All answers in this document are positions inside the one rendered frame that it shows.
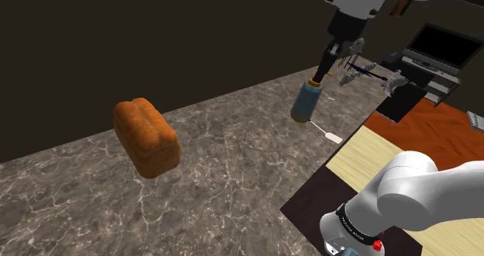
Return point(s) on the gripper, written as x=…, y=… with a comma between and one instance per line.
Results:
x=346, y=25

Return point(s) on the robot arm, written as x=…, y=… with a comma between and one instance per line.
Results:
x=416, y=189

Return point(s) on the grey elongated ridged object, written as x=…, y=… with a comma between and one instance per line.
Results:
x=353, y=75

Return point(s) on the small silver spoon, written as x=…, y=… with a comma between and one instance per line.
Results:
x=329, y=96

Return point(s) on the blue bottle with yellow cap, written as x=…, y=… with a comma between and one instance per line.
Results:
x=306, y=102

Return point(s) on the grey ridged fan-shaped object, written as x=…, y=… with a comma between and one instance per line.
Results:
x=395, y=83

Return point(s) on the white spatula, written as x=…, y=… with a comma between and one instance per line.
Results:
x=333, y=137

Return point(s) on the grey ribbed object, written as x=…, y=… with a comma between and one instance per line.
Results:
x=477, y=121

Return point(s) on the brown bread loaf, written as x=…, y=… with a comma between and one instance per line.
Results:
x=145, y=138

